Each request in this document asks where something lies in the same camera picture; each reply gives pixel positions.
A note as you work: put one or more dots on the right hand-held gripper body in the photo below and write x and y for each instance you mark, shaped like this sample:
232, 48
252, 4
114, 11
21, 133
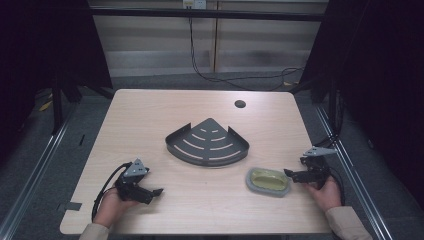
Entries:
316, 168

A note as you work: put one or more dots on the grey soap dish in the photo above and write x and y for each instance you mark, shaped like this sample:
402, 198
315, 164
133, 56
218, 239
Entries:
256, 190

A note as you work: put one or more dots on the black table grommet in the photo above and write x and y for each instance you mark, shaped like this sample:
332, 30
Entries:
240, 104

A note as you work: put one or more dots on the grey tape strip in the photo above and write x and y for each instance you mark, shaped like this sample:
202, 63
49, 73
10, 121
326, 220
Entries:
73, 206

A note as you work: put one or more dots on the black curtain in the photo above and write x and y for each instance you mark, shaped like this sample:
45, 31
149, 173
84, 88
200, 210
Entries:
383, 83
40, 43

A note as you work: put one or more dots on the black metal stand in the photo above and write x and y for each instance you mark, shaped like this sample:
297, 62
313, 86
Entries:
57, 110

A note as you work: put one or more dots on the black metal corner shelf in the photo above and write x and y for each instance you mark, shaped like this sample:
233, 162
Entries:
208, 146

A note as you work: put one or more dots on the white wall socket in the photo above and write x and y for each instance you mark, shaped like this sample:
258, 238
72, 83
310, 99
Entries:
195, 4

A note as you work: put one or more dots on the yellow soap bar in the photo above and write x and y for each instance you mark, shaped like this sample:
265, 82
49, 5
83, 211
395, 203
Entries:
268, 180

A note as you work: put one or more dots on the person's left hand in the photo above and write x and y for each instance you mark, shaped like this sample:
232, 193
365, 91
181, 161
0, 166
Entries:
111, 208

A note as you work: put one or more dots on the aluminium floor rail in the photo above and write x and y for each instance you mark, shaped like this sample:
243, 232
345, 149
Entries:
33, 173
353, 180

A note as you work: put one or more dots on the yellow floor tape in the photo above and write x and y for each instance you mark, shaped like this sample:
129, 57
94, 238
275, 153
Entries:
45, 106

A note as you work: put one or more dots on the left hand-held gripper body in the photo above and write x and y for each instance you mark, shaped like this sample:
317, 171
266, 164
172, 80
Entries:
133, 180

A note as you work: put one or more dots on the person's right hand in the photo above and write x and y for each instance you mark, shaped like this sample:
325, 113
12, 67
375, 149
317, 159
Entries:
325, 196

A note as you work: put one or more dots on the black horizontal frame bar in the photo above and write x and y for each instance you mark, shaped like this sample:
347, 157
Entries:
200, 14

